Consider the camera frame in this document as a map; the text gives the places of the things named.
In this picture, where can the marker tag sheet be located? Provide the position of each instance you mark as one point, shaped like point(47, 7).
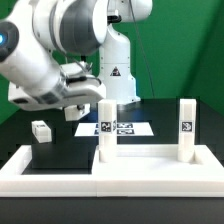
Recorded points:
point(123, 129)

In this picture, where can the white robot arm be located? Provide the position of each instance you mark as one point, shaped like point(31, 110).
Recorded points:
point(58, 53)

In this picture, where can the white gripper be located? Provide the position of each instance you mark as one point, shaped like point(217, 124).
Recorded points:
point(77, 86)

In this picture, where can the black camera on stand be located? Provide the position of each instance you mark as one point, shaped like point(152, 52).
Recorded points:
point(114, 17)

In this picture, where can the white desk top tray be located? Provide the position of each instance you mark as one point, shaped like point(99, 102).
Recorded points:
point(152, 170)

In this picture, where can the white U-shaped frame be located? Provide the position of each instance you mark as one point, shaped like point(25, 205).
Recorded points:
point(14, 183)

